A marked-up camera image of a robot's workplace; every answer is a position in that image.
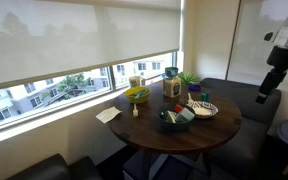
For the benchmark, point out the grey table pedestal base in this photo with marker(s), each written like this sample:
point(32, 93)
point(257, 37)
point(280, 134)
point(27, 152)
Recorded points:
point(157, 166)

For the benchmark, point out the white spoon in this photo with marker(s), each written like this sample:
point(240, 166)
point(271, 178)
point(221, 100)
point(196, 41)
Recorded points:
point(190, 99)

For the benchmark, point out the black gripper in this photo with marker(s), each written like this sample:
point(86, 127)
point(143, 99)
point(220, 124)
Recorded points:
point(285, 57)

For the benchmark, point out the yellow bowl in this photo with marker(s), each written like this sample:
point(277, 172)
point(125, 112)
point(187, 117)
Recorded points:
point(136, 97)

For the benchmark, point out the white paper sheet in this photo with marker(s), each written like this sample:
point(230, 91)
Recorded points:
point(108, 114)

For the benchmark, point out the grey sofa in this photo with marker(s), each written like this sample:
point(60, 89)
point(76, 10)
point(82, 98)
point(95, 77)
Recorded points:
point(250, 140)

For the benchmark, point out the dark blue bowl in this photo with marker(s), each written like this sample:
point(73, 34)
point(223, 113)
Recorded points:
point(174, 126)

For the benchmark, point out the white building outside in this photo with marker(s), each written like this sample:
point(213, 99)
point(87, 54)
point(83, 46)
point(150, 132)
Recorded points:
point(34, 100)

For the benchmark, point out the jar with teal lid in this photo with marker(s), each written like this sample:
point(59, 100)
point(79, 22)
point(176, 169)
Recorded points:
point(172, 87)

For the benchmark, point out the window frame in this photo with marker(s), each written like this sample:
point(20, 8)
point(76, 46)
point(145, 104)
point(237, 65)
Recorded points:
point(112, 78)

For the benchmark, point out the cream mug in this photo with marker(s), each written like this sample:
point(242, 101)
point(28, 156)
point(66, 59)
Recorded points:
point(134, 81)

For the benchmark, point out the grey blue block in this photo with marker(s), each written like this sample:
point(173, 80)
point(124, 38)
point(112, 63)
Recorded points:
point(186, 115)

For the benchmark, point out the small green plant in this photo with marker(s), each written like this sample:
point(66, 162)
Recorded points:
point(188, 77)

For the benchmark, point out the white green block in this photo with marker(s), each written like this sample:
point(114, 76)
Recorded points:
point(171, 117)

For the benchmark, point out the red block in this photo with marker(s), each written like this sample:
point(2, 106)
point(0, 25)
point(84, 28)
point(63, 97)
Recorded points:
point(178, 108)

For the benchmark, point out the small purple bowl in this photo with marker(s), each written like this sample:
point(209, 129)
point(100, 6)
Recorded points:
point(194, 87)

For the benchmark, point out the green tree outside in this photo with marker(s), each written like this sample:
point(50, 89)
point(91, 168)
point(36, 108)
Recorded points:
point(72, 83)

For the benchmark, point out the teal blue block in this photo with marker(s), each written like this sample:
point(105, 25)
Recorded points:
point(205, 97)

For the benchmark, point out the blue white patterned plate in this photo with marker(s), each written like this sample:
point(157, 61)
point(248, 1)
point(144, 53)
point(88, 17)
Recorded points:
point(204, 110)

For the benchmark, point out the white wall panel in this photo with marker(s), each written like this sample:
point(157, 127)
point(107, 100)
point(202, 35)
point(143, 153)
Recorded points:
point(254, 43)

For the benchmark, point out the white roller blind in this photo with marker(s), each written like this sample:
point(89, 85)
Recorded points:
point(84, 36)

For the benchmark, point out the teal object in yellow bowl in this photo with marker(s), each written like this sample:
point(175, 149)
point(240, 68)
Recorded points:
point(140, 94)

